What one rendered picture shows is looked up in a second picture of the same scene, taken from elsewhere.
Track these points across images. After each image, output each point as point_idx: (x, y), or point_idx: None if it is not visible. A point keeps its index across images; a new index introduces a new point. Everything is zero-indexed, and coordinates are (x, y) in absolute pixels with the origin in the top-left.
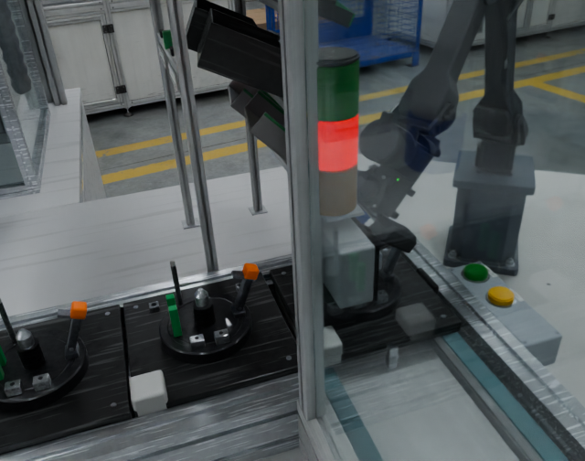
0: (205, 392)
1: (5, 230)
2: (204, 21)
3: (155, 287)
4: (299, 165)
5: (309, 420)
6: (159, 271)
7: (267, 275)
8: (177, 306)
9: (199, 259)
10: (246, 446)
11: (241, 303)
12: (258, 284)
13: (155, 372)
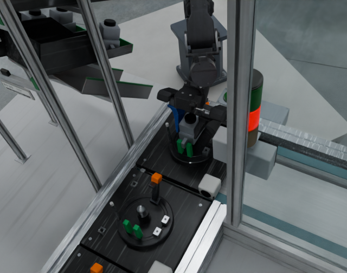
0: (183, 252)
1: None
2: None
3: (82, 218)
4: (243, 136)
5: (238, 226)
6: (43, 202)
7: (134, 166)
8: (120, 221)
9: (59, 177)
10: (210, 258)
11: (158, 195)
12: (140, 176)
13: (155, 264)
